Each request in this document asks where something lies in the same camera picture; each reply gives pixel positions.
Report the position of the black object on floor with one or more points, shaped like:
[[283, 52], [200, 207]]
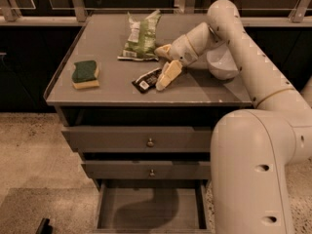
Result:
[[44, 227]]

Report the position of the black rxbar chocolate wrapper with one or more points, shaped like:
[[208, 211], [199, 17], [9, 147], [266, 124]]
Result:
[[147, 81]]

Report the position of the green yellow sponge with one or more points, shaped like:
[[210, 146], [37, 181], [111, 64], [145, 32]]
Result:
[[85, 74]]

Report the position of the grey middle drawer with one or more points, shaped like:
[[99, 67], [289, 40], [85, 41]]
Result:
[[140, 169]]

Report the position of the grey drawer cabinet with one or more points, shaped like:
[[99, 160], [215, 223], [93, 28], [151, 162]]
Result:
[[195, 99]]

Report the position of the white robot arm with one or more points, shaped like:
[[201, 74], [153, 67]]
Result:
[[250, 148]]

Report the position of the brass top drawer knob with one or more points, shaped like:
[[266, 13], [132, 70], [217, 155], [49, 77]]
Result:
[[150, 142]]

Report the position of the grey top drawer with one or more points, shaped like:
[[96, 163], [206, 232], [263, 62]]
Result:
[[100, 139]]

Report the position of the green chip bag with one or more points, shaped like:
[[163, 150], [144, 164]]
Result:
[[141, 43]]

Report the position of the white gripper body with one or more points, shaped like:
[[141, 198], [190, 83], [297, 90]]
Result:
[[180, 52]]

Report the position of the white bowl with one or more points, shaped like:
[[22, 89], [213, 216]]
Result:
[[221, 63]]

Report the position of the grey open bottom drawer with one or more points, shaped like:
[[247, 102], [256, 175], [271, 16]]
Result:
[[128, 206]]

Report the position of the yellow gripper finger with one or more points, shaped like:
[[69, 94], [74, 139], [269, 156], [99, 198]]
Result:
[[169, 72], [163, 51]]

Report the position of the metal railing frame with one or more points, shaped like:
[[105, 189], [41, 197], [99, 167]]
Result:
[[267, 13]]

